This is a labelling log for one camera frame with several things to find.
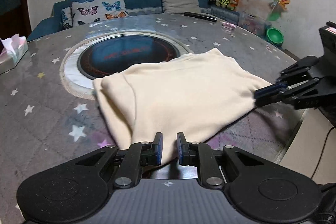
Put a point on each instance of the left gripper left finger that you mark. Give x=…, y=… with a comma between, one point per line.
x=135, y=158

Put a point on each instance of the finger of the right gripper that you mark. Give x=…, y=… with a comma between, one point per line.
x=297, y=92
x=298, y=72

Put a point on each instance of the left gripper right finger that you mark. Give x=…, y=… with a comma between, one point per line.
x=201, y=156

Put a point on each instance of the cream sweatshirt garment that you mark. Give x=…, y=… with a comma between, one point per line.
x=196, y=94

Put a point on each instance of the green plastic bowl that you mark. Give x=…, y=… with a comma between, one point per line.
x=275, y=37

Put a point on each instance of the colourful pinwheel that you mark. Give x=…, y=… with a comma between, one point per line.
x=277, y=7

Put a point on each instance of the pink small toy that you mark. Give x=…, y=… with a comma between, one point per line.
x=228, y=26

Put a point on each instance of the grey star tablecloth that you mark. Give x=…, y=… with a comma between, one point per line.
x=43, y=125

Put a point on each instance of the round induction cooktop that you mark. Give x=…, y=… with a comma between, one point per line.
x=104, y=55

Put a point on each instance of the black remote control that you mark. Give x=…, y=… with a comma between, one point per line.
x=201, y=16

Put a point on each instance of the beige cushion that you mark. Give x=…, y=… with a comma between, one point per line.
x=180, y=6

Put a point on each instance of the butterfly print cushion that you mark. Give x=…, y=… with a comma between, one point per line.
x=90, y=11

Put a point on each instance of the blue sofa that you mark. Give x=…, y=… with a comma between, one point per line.
x=134, y=7

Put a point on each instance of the tissue box with tissues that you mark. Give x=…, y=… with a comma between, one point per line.
x=14, y=49

